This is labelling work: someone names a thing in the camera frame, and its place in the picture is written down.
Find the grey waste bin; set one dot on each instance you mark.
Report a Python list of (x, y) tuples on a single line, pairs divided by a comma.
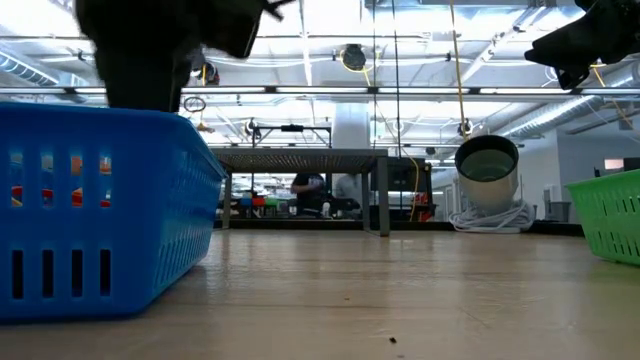
[(557, 211)]

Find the grey perforated metal shelf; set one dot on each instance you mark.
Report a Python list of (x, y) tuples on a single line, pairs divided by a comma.
[(300, 161)]

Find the blue plastic basket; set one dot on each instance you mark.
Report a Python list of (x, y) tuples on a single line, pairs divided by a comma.
[(125, 225)]

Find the black aluminium table frame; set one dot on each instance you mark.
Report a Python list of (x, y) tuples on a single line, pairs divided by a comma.
[(325, 225)]

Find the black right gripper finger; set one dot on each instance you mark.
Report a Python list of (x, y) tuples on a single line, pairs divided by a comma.
[(580, 45), (615, 12)]

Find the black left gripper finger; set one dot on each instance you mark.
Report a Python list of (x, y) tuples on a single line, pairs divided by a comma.
[(178, 85), (135, 85)]

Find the small green bin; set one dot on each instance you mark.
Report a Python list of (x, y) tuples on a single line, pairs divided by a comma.
[(271, 202)]

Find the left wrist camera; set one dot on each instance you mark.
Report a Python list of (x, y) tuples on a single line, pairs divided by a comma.
[(235, 25)]

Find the small red bin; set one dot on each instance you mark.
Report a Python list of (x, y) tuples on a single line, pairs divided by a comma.
[(258, 202)]

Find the long overhead light bar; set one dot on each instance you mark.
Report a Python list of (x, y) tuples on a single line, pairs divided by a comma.
[(425, 90)]

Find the person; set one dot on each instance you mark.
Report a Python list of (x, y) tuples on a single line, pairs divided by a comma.
[(307, 192), (347, 187)]

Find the black distant robot arm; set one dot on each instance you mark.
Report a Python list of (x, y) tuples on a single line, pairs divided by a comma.
[(342, 204)]

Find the small blue bin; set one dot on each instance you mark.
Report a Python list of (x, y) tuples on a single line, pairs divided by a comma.
[(246, 202)]

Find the silver ventilation duct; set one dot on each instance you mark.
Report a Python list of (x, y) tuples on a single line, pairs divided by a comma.
[(550, 117)]

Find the black camera rig frame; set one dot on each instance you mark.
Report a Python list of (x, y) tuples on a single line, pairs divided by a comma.
[(292, 128)]

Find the green plastic basket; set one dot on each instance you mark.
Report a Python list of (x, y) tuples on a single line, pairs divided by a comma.
[(610, 215)]

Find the bright monitor screen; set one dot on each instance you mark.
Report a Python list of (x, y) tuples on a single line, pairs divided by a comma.
[(613, 164)]

